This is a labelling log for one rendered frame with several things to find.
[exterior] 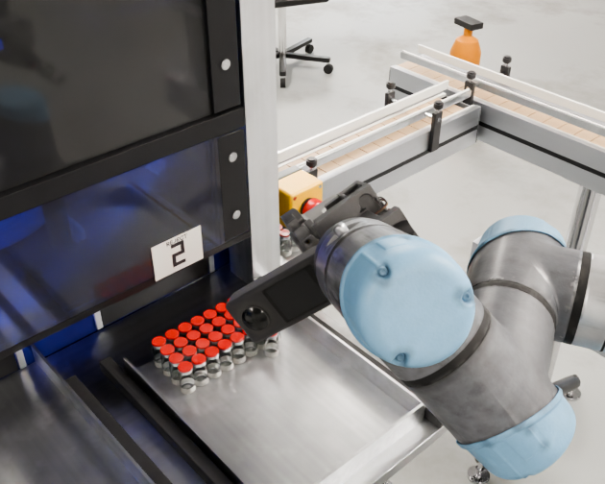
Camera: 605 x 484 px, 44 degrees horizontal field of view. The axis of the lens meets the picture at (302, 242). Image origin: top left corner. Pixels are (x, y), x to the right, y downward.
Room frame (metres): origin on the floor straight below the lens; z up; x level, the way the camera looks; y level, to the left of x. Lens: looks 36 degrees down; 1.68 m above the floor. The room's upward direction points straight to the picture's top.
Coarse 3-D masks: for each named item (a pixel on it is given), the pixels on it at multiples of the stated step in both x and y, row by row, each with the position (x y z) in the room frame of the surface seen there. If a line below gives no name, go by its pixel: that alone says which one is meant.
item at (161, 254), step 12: (168, 240) 0.88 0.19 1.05; (180, 240) 0.89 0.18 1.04; (192, 240) 0.90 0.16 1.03; (156, 252) 0.86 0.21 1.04; (168, 252) 0.88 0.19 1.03; (192, 252) 0.90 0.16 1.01; (156, 264) 0.86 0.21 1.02; (168, 264) 0.87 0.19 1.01; (180, 264) 0.89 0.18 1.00; (156, 276) 0.86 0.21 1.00
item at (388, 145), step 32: (416, 96) 1.54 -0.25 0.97; (352, 128) 1.41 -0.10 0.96; (384, 128) 1.38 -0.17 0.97; (416, 128) 1.46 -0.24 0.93; (448, 128) 1.48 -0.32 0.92; (288, 160) 1.31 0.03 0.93; (320, 160) 1.26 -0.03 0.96; (352, 160) 1.31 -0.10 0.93; (384, 160) 1.34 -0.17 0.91; (416, 160) 1.41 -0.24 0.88
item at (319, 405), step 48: (288, 336) 0.86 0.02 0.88; (336, 336) 0.82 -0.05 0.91; (144, 384) 0.74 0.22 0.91; (240, 384) 0.76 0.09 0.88; (288, 384) 0.76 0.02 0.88; (336, 384) 0.76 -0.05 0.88; (384, 384) 0.74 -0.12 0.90; (192, 432) 0.65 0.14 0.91; (240, 432) 0.67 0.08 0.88; (288, 432) 0.67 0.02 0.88; (336, 432) 0.67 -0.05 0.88; (384, 432) 0.64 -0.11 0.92; (240, 480) 0.57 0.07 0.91; (288, 480) 0.60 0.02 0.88; (336, 480) 0.59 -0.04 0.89
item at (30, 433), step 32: (0, 384) 0.76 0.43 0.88; (32, 384) 0.76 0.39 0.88; (64, 384) 0.73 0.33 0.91; (0, 416) 0.70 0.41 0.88; (32, 416) 0.70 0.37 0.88; (64, 416) 0.70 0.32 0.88; (0, 448) 0.64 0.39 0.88; (32, 448) 0.64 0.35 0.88; (64, 448) 0.64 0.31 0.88; (96, 448) 0.64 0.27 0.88; (0, 480) 0.60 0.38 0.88; (32, 480) 0.60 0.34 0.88; (64, 480) 0.60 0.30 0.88; (96, 480) 0.60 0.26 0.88; (128, 480) 0.60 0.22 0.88
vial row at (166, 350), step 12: (228, 312) 0.86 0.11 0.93; (204, 324) 0.84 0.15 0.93; (216, 324) 0.84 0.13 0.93; (228, 324) 0.85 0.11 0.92; (192, 336) 0.81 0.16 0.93; (204, 336) 0.82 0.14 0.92; (168, 348) 0.79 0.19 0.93; (180, 348) 0.79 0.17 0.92; (168, 360) 0.77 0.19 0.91; (168, 372) 0.77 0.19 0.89
